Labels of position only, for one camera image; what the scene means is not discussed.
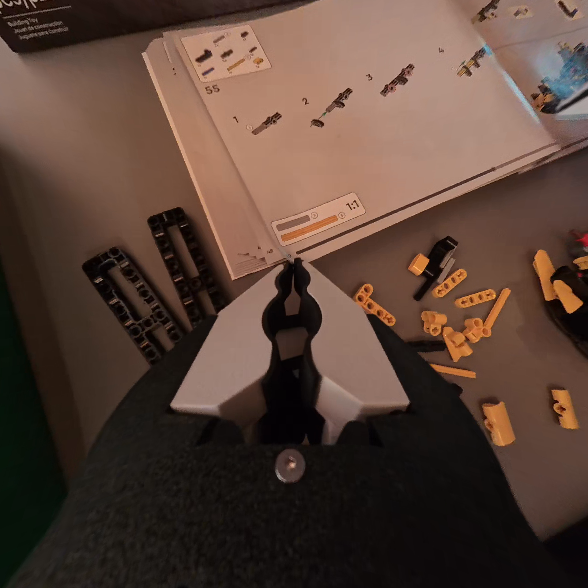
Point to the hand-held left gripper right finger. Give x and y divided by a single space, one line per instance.
363 363

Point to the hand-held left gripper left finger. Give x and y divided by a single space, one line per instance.
220 363

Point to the pile of yellow black lego pieces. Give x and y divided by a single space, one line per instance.
454 340

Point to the lego instruction booklet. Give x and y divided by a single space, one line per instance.
367 147

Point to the lego car chassis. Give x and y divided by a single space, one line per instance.
569 294

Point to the long black lego beam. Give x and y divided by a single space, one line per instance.
183 262
133 312

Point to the yellow car lego box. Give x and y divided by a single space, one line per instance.
92 18

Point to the green plastic bin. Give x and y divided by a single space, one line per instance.
23 390

